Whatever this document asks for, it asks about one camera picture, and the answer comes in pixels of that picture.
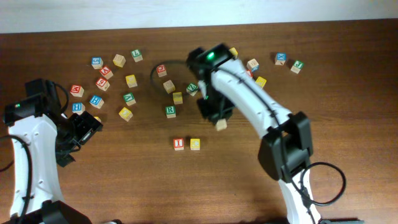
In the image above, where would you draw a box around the green r block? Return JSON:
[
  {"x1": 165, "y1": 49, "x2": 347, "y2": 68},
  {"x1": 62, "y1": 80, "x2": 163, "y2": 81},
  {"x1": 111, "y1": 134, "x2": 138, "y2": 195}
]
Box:
[
  {"x1": 215, "y1": 119, "x2": 228, "y2": 131},
  {"x1": 165, "y1": 106, "x2": 177, "y2": 118}
]

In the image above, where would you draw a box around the yellow C block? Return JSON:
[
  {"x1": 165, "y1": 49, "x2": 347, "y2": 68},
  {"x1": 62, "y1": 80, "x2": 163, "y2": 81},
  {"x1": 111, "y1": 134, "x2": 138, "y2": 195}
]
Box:
[{"x1": 190, "y1": 138, "x2": 200, "y2": 151}]

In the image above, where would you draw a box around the red I block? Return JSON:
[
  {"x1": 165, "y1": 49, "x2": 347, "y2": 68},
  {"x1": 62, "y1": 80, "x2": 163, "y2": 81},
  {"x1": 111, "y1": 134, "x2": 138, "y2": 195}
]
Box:
[{"x1": 173, "y1": 138, "x2": 185, "y2": 151}]

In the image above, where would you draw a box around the red a block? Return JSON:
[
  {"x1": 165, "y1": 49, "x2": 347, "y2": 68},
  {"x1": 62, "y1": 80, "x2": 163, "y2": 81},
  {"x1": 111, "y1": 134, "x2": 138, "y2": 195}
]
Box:
[
  {"x1": 246, "y1": 70, "x2": 253, "y2": 78},
  {"x1": 99, "y1": 66, "x2": 114, "y2": 80}
]

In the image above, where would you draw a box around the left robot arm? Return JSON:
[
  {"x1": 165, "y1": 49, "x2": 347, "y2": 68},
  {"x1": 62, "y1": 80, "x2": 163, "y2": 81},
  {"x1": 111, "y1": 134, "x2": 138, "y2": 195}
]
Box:
[{"x1": 3, "y1": 79, "x2": 103, "y2": 224}]

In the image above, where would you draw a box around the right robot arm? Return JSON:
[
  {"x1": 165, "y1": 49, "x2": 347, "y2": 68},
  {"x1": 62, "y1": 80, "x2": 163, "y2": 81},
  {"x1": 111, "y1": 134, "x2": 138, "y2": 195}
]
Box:
[{"x1": 186, "y1": 44, "x2": 322, "y2": 223}]

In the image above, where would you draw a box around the green Z block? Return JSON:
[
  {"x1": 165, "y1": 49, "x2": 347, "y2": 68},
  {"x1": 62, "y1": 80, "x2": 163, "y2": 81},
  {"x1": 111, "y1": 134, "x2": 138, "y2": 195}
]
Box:
[{"x1": 186, "y1": 83, "x2": 198, "y2": 96}]

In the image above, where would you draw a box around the blue H block tilted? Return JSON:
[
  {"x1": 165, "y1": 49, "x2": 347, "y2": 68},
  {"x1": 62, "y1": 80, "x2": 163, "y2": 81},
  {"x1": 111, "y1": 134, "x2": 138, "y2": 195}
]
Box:
[{"x1": 90, "y1": 95, "x2": 104, "y2": 109}]

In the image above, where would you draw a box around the red M block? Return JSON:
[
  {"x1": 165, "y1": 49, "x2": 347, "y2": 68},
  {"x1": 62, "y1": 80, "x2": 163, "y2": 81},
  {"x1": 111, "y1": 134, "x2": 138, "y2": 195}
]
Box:
[{"x1": 70, "y1": 85, "x2": 84, "y2": 97}]

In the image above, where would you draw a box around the yellow S block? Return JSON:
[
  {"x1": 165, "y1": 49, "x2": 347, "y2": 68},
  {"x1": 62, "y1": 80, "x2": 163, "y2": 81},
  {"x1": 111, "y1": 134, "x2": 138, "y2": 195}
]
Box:
[{"x1": 172, "y1": 92, "x2": 183, "y2": 105}]

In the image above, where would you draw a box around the yellow O block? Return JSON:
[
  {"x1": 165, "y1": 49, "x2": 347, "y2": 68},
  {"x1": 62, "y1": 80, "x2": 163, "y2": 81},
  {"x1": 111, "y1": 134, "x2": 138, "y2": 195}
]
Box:
[{"x1": 119, "y1": 107, "x2": 133, "y2": 121}]

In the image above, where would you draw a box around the plain wood block centre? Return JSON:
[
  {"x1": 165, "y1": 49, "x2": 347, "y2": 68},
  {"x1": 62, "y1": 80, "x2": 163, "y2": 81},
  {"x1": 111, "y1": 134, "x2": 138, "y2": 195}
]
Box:
[{"x1": 163, "y1": 80, "x2": 175, "y2": 94}]

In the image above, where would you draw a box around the red 6 block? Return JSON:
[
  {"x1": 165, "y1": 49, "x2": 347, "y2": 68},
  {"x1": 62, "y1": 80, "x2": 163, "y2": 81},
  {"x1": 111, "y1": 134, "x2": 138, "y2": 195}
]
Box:
[{"x1": 96, "y1": 77, "x2": 110, "y2": 91}]

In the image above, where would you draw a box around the yellow block right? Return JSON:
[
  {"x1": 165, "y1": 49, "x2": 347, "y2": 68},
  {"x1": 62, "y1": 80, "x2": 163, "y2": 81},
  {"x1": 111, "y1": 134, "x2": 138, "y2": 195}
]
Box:
[{"x1": 255, "y1": 77, "x2": 267, "y2": 88}]

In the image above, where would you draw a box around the green V block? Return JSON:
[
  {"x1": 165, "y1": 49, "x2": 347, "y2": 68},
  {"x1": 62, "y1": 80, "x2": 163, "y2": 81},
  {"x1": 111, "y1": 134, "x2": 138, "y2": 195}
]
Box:
[{"x1": 123, "y1": 93, "x2": 136, "y2": 106}]

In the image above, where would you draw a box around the plain block blue side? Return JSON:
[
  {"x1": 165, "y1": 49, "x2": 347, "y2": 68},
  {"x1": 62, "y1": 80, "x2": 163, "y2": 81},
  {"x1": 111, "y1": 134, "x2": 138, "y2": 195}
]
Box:
[{"x1": 246, "y1": 58, "x2": 259, "y2": 72}]

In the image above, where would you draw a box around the yellow block top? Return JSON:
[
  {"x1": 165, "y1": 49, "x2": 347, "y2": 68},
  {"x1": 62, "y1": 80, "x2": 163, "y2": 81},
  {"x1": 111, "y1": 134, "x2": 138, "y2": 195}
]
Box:
[{"x1": 229, "y1": 47, "x2": 238, "y2": 58}]

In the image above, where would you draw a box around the red Q block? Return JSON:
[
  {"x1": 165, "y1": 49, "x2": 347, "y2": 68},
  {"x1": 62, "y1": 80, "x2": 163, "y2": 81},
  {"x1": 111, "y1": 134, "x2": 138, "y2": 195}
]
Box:
[{"x1": 156, "y1": 64, "x2": 167, "y2": 77}]

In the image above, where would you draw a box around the blue S block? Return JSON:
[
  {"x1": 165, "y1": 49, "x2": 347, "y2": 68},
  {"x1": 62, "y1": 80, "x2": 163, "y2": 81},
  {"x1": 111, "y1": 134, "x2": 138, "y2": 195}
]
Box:
[{"x1": 91, "y1": 57, "x2": 103, "y2": 70}]

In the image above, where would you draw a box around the yellow block upper left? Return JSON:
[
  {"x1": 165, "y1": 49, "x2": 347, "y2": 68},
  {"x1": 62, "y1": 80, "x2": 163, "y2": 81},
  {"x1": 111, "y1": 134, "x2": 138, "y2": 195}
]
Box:
[{"x1": 126, "y1": 75, "x2": 137, "y2": 88}]

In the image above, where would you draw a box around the plain yellow-sided block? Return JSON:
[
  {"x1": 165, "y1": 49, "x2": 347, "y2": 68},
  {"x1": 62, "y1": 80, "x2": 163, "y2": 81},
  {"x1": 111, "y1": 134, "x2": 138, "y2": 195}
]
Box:
[{"x1": 113, "y1": 54, "x2": 126, "y2": 68}]

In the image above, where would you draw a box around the blue X block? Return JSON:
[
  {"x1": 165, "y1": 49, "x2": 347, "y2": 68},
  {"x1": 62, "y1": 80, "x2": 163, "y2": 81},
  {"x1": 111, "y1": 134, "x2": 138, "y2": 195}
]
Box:
[{"x1": 274, "y1": 52, "x2": 287, "y2": 65}]

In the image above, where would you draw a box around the green L block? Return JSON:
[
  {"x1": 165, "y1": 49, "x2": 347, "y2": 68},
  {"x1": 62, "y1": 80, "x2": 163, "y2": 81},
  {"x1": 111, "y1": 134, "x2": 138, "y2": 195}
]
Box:
[{"x1": 131, "y1": 49, "x2": 143, "y2": 62}]

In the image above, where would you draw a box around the green J block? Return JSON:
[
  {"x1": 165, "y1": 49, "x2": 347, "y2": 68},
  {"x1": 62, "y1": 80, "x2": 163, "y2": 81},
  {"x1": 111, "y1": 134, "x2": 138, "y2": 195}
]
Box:
[{"x1": 290, "y1": 60, "x2": 304, "y2": 74}]

